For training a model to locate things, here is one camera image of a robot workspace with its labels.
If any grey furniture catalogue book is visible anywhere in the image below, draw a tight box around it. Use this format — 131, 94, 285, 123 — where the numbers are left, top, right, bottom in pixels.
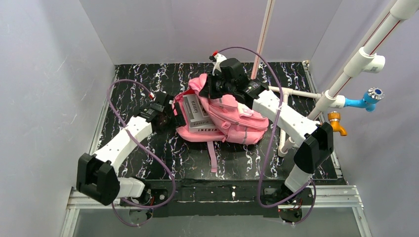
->
182, 94, 215, 129

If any pink student backpack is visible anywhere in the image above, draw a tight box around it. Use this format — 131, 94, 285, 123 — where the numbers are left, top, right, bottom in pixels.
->
174, 74, 269, 173

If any white furniture catalogue book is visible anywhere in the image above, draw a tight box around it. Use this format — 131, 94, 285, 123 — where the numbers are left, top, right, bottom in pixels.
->
188, 123, 218, 133

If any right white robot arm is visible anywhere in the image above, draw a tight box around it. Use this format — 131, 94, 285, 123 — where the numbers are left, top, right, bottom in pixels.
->
199, 54, 334, 193

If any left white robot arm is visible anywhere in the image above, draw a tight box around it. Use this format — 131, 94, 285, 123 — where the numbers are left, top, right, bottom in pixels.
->
76, 92, 185, 205

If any orange tap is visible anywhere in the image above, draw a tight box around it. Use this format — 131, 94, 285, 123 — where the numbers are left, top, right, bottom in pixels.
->
328, 111, 347, 136

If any blue tap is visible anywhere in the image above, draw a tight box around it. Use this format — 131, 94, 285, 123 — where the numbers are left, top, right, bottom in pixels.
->
344, 87, 384, 112

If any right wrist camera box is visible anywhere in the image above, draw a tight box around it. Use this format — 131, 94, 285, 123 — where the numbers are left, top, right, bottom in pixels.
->
209, 51, 227, 76

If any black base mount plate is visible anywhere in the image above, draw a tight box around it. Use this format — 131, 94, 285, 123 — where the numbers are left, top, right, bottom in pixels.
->
120, 179, 313, 219

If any white PVC pipe frame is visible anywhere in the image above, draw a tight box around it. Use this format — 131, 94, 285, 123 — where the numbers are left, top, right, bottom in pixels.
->
263, 0, 419, 159

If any aluminium rail frame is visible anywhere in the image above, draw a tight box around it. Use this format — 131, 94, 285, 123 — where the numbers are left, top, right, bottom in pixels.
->
60, 185, 372, 237

